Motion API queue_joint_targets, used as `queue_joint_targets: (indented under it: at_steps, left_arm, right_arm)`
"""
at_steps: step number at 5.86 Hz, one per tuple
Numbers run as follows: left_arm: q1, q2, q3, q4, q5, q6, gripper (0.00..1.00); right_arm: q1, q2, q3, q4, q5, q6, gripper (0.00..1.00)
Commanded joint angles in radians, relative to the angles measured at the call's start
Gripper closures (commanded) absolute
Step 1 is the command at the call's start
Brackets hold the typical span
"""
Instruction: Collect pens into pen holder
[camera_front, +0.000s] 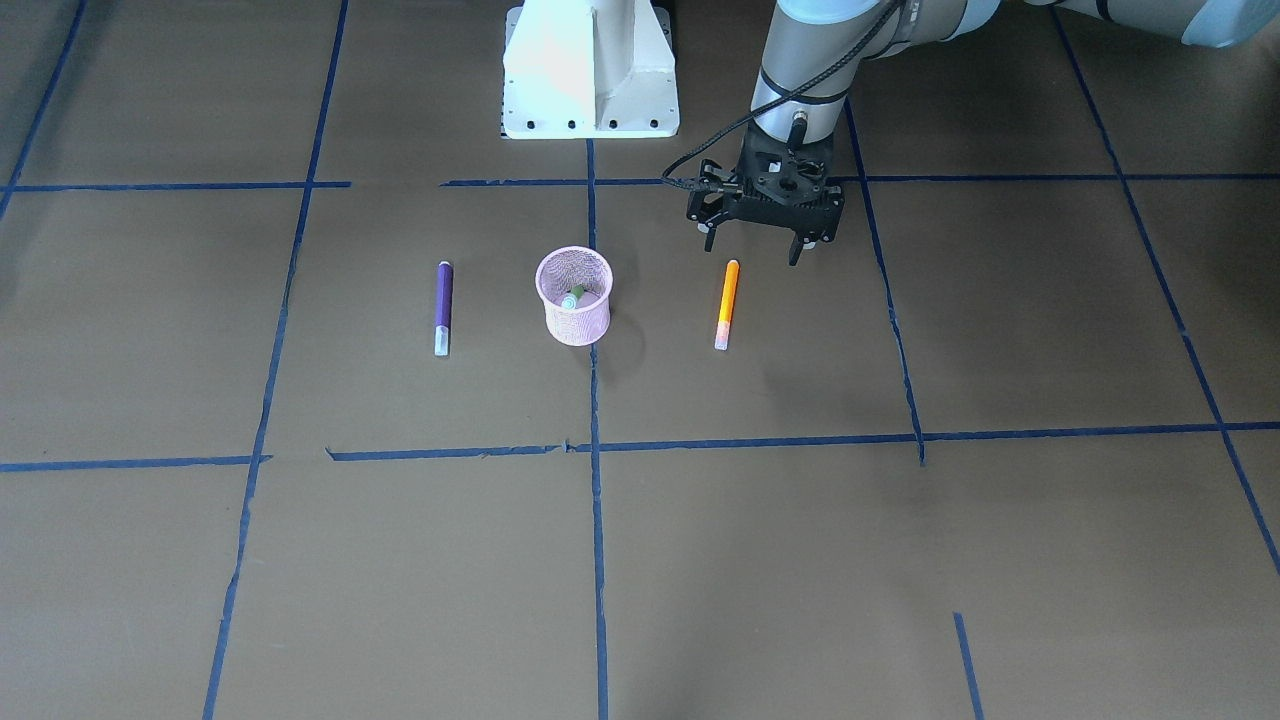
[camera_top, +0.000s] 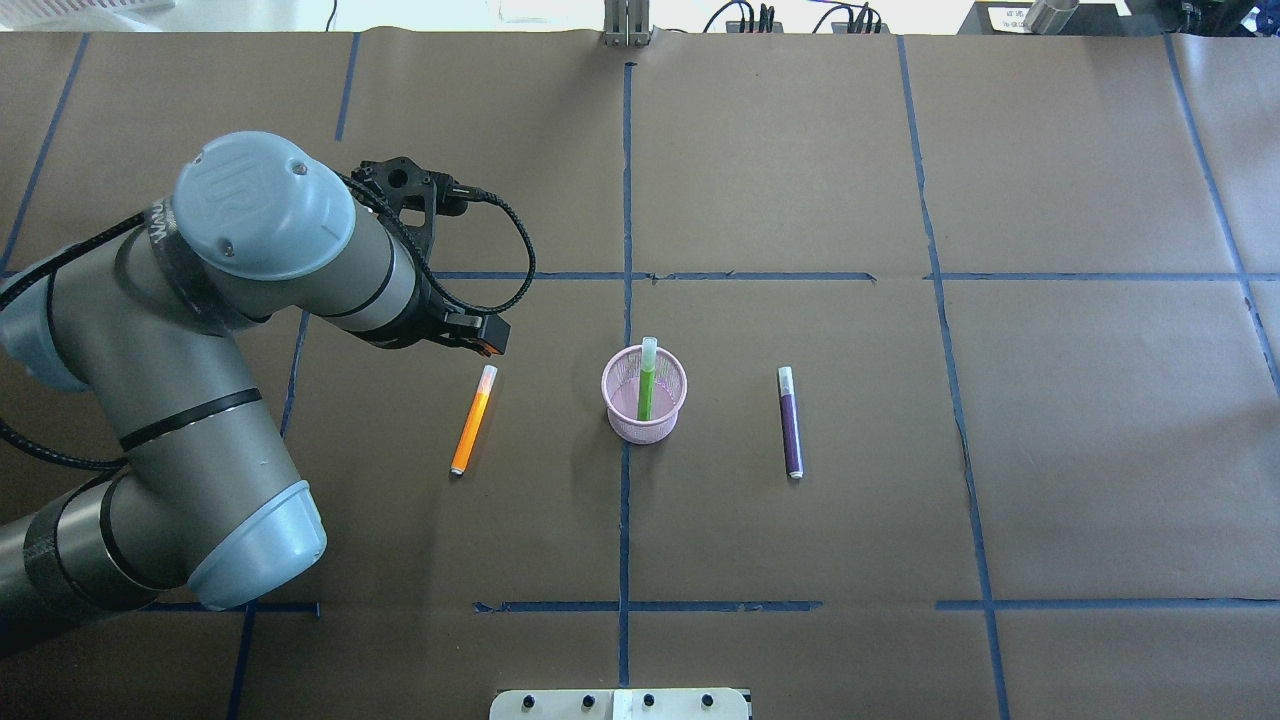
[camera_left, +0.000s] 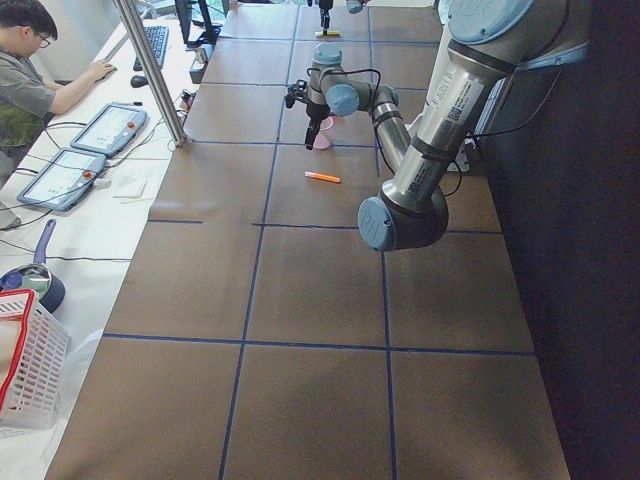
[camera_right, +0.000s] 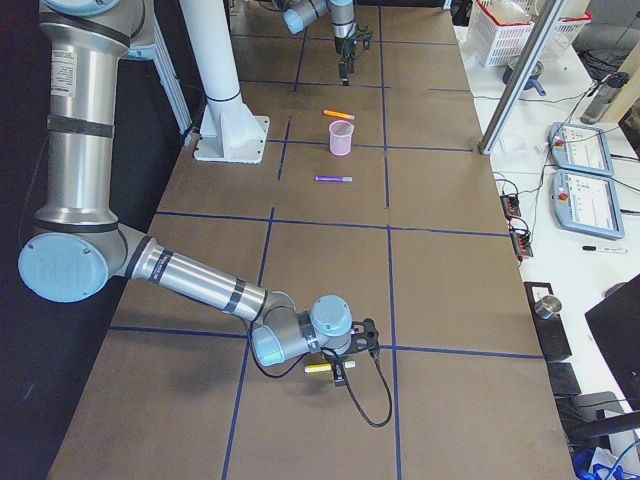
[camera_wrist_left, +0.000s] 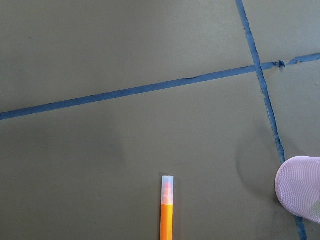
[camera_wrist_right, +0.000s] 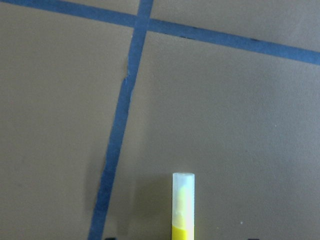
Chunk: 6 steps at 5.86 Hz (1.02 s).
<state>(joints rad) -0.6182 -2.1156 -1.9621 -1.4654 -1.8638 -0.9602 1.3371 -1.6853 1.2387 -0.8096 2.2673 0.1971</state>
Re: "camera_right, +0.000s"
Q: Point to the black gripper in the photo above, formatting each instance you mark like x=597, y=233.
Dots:
x=336, y=356
x=343, y=47

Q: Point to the yellow highlighter pen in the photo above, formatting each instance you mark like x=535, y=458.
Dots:
x=327, y=367

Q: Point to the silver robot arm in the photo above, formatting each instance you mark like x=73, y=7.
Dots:
x=298, y=15
x=49, y=348

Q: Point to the orange highlighter pen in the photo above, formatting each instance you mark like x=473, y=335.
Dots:
x=339, y=115

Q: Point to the pink mesh pen holder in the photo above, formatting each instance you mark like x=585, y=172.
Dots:
x=340, y=146

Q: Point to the purple highlighter pen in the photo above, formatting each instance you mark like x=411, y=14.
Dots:
x=333, y=179

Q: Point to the white plastic basket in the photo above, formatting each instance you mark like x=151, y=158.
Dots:
x=494, y=42
x=565, y=32

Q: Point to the black box under cup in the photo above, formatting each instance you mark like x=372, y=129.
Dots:
x=551, y=334

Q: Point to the far orange power strip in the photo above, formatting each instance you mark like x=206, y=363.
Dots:
x=510, y=205

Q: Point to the orange power strip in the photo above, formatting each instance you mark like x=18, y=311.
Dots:
x=521, y=243
x=510, y=205

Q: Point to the small steel cup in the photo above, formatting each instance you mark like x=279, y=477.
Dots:
x=547, y=307

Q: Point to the near orange power strip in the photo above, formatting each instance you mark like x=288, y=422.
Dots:
x=521, y=243

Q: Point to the far teach pendant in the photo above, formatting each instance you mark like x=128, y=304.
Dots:
x=580, y=148

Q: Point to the teach pendant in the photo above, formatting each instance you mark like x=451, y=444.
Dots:
x=580, y=148
x=586, y=203

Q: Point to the dark water bottle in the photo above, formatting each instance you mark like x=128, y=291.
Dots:
x=607, y=91

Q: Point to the black marker on desk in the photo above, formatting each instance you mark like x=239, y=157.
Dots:
x=602, y=249

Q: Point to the near teach pendant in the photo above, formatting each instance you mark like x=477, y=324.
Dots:
x=586, y=203

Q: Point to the black monitor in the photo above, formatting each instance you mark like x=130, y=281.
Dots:
x=614, y=325

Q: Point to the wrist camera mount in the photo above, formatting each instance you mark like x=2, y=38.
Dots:
x=363, y=36
x=364, y=337

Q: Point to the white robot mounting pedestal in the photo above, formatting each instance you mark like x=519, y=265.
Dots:
x=229, y=131

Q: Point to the aluminium frame post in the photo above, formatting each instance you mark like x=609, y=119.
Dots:
x=533, y=47

